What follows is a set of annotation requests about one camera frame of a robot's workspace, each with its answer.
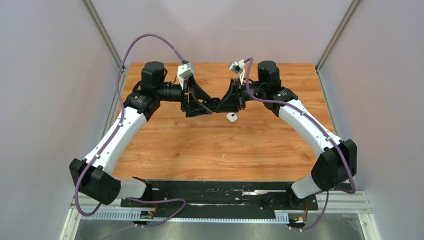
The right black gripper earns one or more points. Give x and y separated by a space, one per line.
232 101

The black oval case cover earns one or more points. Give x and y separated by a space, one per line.
214 103

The slotted cable duct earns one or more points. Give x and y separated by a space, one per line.
201 214

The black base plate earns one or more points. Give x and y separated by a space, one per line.
270 195

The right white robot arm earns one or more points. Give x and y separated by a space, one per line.
336 158

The white earbud charging case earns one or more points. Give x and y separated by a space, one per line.
232 117

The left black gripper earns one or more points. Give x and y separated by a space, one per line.
196 107

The left aluminium frame post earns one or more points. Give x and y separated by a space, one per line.
97 21

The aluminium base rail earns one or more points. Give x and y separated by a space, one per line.
339 216

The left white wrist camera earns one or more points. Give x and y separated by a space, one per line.
184 72

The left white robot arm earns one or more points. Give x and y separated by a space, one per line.
92 175

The aluminium frame post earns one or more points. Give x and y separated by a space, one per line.
348 15
97 21

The right aluminium frame post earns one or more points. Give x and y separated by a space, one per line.
348 15

